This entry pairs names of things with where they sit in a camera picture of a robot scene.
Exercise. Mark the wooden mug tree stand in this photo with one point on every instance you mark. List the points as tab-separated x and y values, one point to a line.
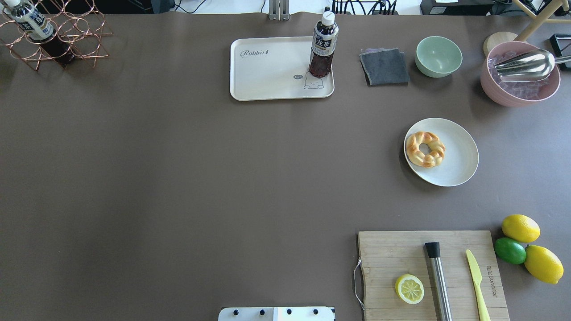
537	20

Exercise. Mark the braided donut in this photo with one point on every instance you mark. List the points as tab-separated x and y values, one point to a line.
425	149

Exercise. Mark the wooden cutting board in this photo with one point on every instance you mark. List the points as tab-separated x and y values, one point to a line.
387	255

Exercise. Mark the white round plate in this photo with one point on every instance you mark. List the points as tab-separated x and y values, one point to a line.
461	153

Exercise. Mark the yellow plastic knife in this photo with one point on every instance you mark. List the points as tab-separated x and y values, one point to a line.
477	279

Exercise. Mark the yellow lemon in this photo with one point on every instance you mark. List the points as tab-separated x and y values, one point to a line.
520	228
543	264

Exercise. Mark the pink bowl with ice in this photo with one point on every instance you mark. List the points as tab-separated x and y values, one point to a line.
515	94

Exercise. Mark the metal scoop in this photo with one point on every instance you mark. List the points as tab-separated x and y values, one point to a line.
535	65

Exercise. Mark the copper wire bottle rack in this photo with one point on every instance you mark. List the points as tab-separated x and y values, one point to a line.
79	26

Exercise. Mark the half lemon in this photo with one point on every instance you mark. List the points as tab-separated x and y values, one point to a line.
409	289

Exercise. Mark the green lime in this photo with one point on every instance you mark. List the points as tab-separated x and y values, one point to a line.
510	250

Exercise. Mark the tea bottle in rack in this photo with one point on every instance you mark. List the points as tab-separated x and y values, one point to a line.
40	30

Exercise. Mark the grey folded cloth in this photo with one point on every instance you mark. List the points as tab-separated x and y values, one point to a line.
384	66

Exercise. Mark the cream rectangular tray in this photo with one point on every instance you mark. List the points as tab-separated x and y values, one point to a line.
275	68

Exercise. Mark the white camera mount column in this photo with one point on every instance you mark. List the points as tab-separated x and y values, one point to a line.
292	313

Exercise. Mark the aluminium frame post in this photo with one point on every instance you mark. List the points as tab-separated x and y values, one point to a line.
279	10

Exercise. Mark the green bowl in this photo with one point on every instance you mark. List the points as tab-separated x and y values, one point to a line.
437	56

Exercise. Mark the dark tea bottle on tray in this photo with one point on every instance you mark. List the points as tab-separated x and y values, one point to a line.
323	45

